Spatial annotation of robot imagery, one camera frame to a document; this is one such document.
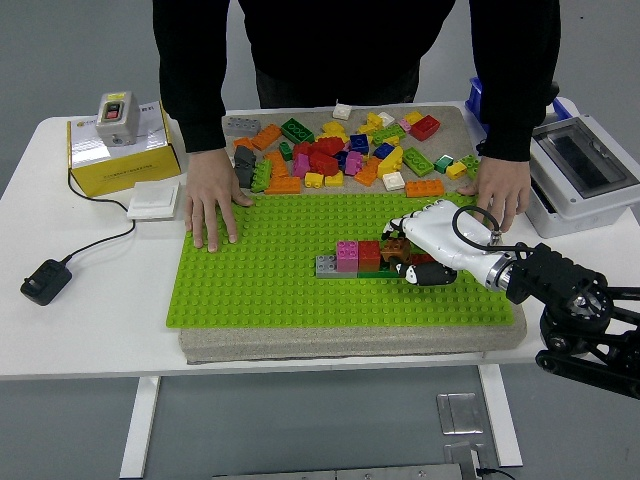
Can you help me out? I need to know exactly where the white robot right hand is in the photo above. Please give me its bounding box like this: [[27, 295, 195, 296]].
[[381, 199, 506, 289]]

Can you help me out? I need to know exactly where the person's right hand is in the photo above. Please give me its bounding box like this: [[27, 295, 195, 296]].
[[183, 148, 255, 254]]

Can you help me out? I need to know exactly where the person's left hand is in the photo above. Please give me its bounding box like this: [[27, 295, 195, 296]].
[[457, 155, 532, 234]]

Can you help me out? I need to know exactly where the lime green toy brick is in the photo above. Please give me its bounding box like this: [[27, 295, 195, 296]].
[[249, 158, 274, 194], [458, 153, 482, 180], [372, 123, 406, 146]]

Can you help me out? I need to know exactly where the orange long toy brick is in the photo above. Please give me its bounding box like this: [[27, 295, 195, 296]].
[[263, 175, 303, 195], [404, 178, 445, 198]]

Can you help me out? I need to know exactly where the grey long toy brick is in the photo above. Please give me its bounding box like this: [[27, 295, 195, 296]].
[[224, 116, 262, 137]]

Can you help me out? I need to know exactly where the red square built brick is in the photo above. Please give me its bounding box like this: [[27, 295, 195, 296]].
[[357, 240, 383, 274]]

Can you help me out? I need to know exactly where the dark green built brick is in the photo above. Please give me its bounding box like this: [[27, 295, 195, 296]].
[[357, 253, 401, 279]]

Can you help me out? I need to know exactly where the lime green long brick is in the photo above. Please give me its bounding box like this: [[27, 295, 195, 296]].
[[402, 146, 435, 177]]

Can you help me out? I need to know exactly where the yellow sloped toy brick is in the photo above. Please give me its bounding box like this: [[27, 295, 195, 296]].
[[377, 145, 404, 179]]

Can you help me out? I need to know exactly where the pink built toy brick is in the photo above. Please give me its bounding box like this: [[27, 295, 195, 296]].
[[336, 240, 360, 274]]

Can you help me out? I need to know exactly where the large red toy brick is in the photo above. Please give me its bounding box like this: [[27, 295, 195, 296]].
[[409, 114, 441, 142]]

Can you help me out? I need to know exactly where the dark green long brick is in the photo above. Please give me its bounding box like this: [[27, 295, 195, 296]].
[[280, 117, 315, 144]]

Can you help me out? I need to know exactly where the grey built toy brick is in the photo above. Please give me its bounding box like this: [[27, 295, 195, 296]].
[[314, 253, 359, 279]]

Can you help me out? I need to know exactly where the green studded baseplate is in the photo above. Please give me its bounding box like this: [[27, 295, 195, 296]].
[[165, 192, 515, 330]]

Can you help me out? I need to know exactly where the white power socket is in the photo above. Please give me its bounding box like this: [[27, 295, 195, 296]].
[[542, 105, 565, 132]]

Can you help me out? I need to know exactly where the yellow cardboard box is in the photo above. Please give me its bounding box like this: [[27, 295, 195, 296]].
[[66, 99, 182, 197]]

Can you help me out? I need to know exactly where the blue plastic bin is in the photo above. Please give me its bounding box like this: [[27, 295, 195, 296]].
[[464, 75, 575, 136]]

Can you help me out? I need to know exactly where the grey-brown foam mat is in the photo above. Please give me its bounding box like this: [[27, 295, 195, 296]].
[[178, 104, 530, 365]]

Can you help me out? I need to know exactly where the silver floor plate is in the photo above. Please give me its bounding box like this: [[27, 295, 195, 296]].
[[436, 393, 485, 435]]

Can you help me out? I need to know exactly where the white table leg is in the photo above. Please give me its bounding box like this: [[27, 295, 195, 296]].
[[477, 364, 524, 469], [118, 375, 162, 480]]

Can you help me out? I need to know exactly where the black power adapter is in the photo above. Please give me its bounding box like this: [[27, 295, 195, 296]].
[[19, 258, 73, 307]]

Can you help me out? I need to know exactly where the person's torso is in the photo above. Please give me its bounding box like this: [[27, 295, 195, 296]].
[[152, 0, 562, 109]]

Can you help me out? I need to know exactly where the grey metal bar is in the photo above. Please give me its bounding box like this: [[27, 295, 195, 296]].
[[212, 463, 481, 480]]

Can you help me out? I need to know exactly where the white square wall switch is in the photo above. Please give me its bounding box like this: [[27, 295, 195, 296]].
[[126, 179, 181, 222]]

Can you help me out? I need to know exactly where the grey enclosure with clear lid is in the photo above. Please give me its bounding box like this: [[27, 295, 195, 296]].
[[523, 113, 640, 240]]

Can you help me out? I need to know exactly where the black adapter cord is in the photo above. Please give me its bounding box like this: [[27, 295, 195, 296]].
[[62, 169, 137, 264]]

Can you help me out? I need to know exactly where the grey push-button switch box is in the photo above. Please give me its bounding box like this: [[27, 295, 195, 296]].
[[94, 90, 141, 148]]

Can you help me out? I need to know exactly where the silver floor bracket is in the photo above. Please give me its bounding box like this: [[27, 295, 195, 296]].
[[443, 442, 501, 480]]

